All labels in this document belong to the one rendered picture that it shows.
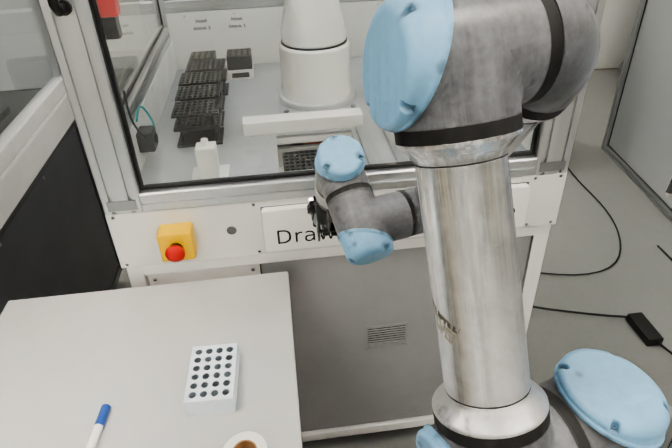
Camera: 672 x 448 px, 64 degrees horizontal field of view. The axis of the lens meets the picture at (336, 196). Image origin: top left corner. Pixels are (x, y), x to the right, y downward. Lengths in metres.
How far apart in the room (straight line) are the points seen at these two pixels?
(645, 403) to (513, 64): 0.38
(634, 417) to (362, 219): 0.41
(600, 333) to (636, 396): 1.68
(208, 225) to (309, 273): 0.28
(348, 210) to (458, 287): 0.33
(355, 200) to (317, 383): 0.89
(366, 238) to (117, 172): 0.58
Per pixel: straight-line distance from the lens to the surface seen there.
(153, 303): 1.27
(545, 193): 1.35
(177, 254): 1.18
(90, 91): 1.11
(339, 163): 0.81
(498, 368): 0.55
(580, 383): 0.66
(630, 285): 2.62
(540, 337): 2.26
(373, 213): 0.81
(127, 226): 1.25
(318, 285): 1.36
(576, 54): 0.53
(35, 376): 1.22
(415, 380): 1.68
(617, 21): 4.94
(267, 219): 1.19
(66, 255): 2.01
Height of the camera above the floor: 1.58
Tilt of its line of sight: 33 degrees down
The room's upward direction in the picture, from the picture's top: 2 degrees counter-clockwise
